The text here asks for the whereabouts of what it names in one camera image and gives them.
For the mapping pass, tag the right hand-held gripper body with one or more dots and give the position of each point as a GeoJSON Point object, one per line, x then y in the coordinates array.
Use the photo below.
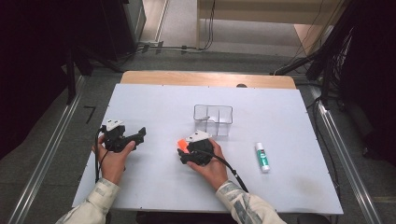
{"type": "Point", "coordinates": [199, 151]}

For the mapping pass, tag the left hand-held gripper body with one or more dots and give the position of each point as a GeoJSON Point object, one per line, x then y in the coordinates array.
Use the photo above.
{"type": "Point", "coordinates": [115, 140]}

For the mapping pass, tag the orange highlighter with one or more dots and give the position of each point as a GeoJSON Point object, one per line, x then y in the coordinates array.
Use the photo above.
{"type": "Point", "coordinates": [183, 144]}

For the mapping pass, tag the clear plastic desk organizer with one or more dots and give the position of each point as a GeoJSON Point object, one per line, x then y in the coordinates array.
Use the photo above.
{"type": "Point", "coordinates": [214, 120]}

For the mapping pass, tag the person's left hand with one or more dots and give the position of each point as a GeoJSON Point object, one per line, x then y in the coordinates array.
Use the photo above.
{"type": "Point", "coordinates": [112, 163]}

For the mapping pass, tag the person's right hand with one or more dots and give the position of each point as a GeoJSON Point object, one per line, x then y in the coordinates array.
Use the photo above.
{"type": "Point", "coordinates": [213, 171]}

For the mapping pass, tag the wooden table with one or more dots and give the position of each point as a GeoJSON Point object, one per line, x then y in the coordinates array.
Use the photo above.
{"type": "Point", "coordinates": [174, 78]}

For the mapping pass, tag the white green glue stick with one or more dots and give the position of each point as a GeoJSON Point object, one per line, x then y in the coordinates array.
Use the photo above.
{"type": "Point", "coordinates": [262, 157]}

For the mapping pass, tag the black metal stand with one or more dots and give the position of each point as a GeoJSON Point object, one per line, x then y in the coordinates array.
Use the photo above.
{"type": "Point", "coordinates": [72, 74]}

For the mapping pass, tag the white board sheet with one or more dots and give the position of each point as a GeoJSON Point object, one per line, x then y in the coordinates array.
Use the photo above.
{"type": "Point", "coordinates": [280, 124]}

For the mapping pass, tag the dark cabinet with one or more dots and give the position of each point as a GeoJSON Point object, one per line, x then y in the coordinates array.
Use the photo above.
{"type": "Point", "coordinates": [129, 28]}

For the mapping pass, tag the light wooden bench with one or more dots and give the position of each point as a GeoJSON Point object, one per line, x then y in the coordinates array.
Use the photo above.
{"type": "Point", "coordinates": [261, 12]}

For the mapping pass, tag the metal floor rail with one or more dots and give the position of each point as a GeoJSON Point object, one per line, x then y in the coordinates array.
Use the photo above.
{"type": "Point", "coordinates": [46, 152]}
{"type": "Point", "coordinates": [345, 158]}

